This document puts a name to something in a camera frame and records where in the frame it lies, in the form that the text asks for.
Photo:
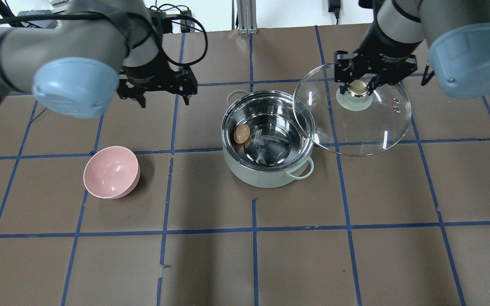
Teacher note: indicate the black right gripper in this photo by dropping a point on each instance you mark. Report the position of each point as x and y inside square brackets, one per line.
[377, 46]

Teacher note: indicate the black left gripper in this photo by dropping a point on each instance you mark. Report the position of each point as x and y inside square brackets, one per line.
[144, 75]

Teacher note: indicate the glass pot lid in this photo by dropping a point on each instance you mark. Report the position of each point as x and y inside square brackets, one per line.
[354, 124]

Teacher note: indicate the beige egg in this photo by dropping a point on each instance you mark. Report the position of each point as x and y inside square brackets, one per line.
[242, 133]

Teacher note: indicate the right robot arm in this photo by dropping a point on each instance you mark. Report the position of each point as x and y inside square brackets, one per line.
[457, 33]

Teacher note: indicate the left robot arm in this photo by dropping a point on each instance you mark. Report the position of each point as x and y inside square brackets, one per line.
[73, 63]

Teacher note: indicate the steel pot with green body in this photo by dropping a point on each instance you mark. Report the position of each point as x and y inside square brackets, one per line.
[280, 147]

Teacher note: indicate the black power adapter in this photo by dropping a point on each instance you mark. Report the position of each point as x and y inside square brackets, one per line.
[334, 7]

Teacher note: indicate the pink bowl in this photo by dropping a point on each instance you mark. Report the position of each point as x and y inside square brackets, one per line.
[112, 173]

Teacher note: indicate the aluminium frame post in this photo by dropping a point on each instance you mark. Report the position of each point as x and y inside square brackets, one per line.
[246, 17]

